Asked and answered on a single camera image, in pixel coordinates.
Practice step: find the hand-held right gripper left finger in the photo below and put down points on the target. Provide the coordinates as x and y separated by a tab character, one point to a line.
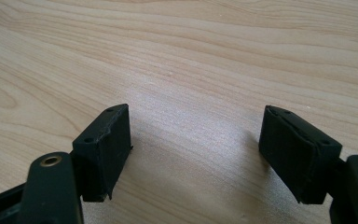
105	155

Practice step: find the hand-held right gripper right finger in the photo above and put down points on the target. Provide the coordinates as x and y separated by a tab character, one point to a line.
295	155

